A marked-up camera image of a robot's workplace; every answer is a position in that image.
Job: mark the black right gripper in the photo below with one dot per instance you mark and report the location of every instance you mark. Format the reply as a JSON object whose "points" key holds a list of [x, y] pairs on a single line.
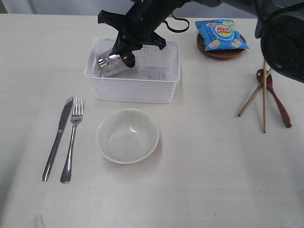
{"points": [[137, 27]]}

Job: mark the shiny steel cup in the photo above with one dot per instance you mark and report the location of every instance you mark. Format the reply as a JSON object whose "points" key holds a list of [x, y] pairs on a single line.
{"points": [[110, 65]]}

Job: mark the white perforated plastic basket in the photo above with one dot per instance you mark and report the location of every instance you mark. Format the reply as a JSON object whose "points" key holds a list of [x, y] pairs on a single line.
{"points": [[152, 80]]}

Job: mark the silver fork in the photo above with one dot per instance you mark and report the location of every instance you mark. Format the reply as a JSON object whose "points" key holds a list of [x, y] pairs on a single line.
{"points": [[76, 118]]}

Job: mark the white ceramic bowl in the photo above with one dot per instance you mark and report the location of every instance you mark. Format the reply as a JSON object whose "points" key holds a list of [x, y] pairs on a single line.
{"points": [[127, 136]]}

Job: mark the silver table knife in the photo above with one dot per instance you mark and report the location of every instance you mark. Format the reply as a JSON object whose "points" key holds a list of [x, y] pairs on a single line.
{"points": [[61, 126]]}

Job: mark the blue chips bag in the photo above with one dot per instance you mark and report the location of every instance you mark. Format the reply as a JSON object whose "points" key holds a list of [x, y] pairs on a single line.
{"points": [[220, 34]]}

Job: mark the brown round plate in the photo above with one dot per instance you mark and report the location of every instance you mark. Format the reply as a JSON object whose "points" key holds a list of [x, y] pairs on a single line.
{"points": [[218, 54]]}

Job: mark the wooden chopstick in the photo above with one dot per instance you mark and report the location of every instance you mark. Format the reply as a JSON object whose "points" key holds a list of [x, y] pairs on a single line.
{"points": [[264, 95], [250, 99]]}

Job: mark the dark wooden spoon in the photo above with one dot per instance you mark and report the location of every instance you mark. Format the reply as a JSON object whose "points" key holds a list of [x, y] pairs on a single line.
{"points": [[284, 114]]}

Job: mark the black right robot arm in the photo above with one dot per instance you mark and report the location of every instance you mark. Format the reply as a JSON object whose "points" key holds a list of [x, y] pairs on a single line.
{"points": [[280, 28]]}

